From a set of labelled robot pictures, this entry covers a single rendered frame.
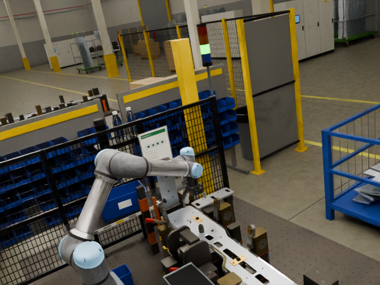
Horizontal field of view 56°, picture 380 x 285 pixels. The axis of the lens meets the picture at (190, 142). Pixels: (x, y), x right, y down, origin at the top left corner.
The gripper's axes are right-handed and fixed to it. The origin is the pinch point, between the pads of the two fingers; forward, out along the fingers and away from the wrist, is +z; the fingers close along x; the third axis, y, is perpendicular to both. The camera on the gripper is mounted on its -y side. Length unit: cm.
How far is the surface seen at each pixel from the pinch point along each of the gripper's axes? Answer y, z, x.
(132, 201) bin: -35.1, 1.7, -26.6
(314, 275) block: 80, 7, 10
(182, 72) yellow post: -59, -65, 39
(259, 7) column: -521, -82, 513
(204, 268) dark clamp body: 49, 2, -25
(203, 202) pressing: -13.9, 11.6, 13.5
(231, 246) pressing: 35.8, 10.6, -1.1
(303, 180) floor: -123, 114, 215
